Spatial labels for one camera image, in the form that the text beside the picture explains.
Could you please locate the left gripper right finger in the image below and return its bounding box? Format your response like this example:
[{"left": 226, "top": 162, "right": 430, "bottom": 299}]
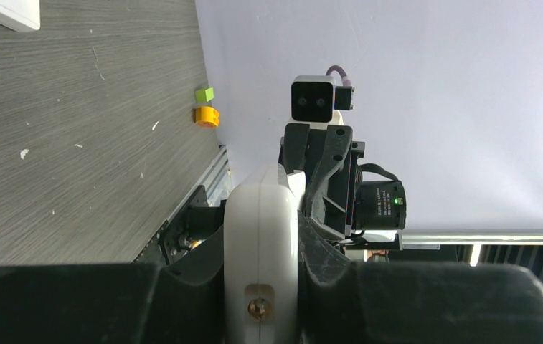
[{"left": 298, "top": 215, "right": 543, "bottom": 343}]

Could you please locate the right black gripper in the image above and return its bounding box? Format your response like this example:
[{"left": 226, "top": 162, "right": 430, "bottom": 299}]
[{"left": 278, "top": 123, "right": 362, "bottom": 242}]

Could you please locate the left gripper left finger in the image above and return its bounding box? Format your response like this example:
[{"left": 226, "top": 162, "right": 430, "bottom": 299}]
[{"left": 0, "top": 230, "right": 225, "bottom": 343}]

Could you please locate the long white remote control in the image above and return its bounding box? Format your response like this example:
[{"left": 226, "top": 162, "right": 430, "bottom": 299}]
[{"left": 0, "top": 0, "right": 41, "bottom": 32}]

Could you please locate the orange block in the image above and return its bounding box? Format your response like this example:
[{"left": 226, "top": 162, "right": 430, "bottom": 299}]
[{"left": 194, "top": 105, "right": 220, "bottom": 128}]

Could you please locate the green block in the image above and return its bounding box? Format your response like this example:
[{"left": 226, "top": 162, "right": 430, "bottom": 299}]
[{"left": 194, "top": 87, "right": 214, "bottom": 103}]

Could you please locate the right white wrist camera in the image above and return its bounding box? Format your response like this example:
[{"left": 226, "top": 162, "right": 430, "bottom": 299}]
[{"left": 290, "top": 75, "right": 354, "bottom": 129}]

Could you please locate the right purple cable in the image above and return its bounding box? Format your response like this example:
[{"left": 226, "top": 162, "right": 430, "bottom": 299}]
[{"left": 326, "top": 64, "right": 352, "bottom": 87}]

